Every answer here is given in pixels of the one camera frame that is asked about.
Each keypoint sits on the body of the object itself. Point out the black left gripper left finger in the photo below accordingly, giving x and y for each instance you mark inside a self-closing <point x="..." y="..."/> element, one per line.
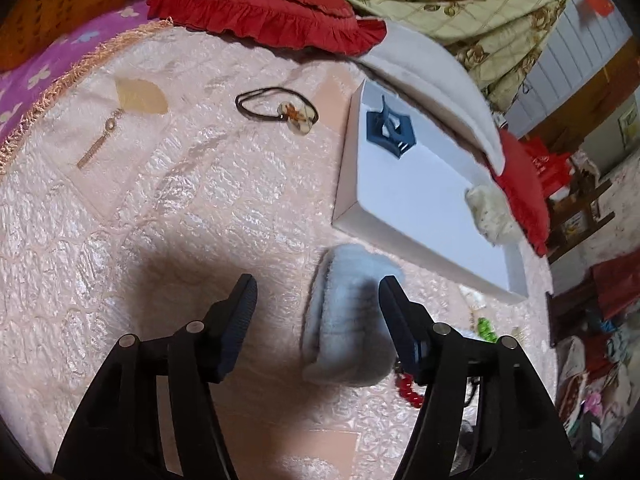
<point x="226" y="325"/>

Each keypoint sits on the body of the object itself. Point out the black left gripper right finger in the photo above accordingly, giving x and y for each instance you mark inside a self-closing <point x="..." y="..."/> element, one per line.
<point x="409" y="326"/>

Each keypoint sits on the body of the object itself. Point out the grey fluffy hair clip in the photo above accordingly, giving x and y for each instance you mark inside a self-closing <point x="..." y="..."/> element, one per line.
<point x="345" y="339"/>

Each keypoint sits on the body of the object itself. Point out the cream dotted scrunchie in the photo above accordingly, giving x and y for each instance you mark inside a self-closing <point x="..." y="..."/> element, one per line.
<point x="492" y="215"/>

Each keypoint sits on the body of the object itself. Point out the blue hair claw clip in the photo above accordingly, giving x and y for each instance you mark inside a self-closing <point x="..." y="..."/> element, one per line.
<point x="391" y="131"/>

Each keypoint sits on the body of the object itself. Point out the white shallow cardboard tray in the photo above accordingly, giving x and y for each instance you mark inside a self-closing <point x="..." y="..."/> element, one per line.
<point x="414" y="207"/>

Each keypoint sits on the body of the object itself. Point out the pink quilted bedspread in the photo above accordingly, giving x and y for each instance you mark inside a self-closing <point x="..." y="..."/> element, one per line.
<point x="239" y="176"/>

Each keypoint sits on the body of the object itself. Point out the red ruffled pillow right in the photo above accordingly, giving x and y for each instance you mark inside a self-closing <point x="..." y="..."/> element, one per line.
<point x="520" y="183"/>

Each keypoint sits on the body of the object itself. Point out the red shopping bag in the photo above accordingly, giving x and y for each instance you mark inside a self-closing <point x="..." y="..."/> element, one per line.
<point x="553" y="169"/>

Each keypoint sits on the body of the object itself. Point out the gold fan tassel hairpin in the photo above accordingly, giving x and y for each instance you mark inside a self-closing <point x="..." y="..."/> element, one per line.
<point x="134" y="95"/>

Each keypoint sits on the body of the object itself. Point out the white pillow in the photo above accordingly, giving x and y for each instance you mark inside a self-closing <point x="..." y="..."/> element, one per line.
<point x="428" y="74"/>

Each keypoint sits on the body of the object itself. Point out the purple floral blanket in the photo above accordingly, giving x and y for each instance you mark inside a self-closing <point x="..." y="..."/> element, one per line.
<point x="20" y="88"/>

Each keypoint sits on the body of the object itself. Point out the floral checked quilt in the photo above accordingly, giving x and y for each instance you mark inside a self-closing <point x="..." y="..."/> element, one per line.
<point x="498" y="42"/>

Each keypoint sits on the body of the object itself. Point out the red ruffled cushion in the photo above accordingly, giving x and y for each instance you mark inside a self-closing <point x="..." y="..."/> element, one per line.
<point x="328" y="25"/>

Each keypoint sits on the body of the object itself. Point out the orange plastic basket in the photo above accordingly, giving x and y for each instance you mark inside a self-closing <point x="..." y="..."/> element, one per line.
<point x="32" y="25"/>

